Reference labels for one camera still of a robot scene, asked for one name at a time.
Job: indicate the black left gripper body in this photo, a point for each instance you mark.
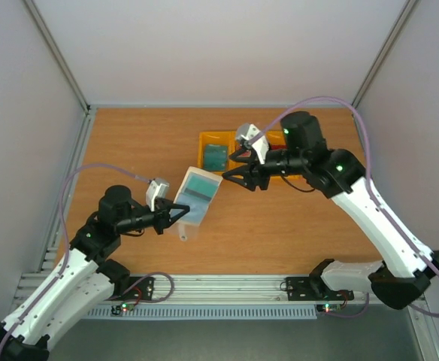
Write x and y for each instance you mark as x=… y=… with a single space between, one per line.
x=161 y=212

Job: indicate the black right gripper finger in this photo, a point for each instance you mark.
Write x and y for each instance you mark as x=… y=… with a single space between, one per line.
x=241 y=176
x=235 y=158

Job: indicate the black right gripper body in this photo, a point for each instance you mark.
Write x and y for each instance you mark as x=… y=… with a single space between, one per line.
x=256 y=171

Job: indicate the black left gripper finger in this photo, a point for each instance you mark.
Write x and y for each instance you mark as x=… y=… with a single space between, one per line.
x=175 y=214
x=170 y=205

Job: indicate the beige card holder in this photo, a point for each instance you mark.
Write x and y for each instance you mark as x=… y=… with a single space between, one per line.
x=187 y=227

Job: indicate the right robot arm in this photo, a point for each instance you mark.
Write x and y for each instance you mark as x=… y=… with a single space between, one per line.
x=407 y=265

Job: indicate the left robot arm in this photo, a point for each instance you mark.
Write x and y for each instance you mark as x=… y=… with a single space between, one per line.
x=86 y=275

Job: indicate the pink red card in bin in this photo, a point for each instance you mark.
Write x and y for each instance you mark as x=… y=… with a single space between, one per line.
x=246 y=154

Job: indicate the green card in bin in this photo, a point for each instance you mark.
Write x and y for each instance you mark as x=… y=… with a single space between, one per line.
x=215 y=157

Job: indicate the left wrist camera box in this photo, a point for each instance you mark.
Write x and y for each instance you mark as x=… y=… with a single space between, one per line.
x=157 y=189

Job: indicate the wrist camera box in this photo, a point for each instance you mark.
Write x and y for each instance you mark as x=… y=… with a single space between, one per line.
x=157 y=189
x=249 y=137

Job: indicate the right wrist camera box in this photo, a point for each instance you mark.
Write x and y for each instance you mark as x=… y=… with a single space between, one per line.
x=249 y=137

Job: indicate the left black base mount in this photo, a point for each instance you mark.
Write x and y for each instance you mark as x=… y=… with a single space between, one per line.
x=136 y=287

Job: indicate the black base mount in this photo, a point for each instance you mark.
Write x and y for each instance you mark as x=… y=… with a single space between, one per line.
x=299 y=289
x=136 y=287

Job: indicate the grey slotted cable duct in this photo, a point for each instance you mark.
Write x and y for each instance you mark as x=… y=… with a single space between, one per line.
x=203 y=312

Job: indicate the aluminium front rail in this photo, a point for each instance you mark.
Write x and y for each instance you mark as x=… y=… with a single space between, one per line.
x=202 y=289

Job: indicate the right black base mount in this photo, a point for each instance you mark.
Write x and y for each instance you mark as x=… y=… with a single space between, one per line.
x=299 y=289

